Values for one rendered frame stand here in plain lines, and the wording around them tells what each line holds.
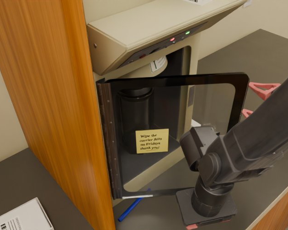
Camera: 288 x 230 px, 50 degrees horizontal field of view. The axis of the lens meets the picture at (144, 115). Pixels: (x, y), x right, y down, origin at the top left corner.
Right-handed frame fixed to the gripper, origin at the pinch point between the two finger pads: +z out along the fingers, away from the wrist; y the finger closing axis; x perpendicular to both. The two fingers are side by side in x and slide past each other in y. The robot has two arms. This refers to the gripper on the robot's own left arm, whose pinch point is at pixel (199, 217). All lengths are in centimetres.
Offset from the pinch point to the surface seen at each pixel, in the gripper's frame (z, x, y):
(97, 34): -31.5, -24.5, 14.7
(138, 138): -4.4, -19.6, 9.1
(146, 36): -33.2, -20.4, 7.2
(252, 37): 47, -103, -72
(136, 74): -12.0, -32.7, 6.8
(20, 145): 31, -47, 47
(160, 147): -0.9, -18.1, 3.9
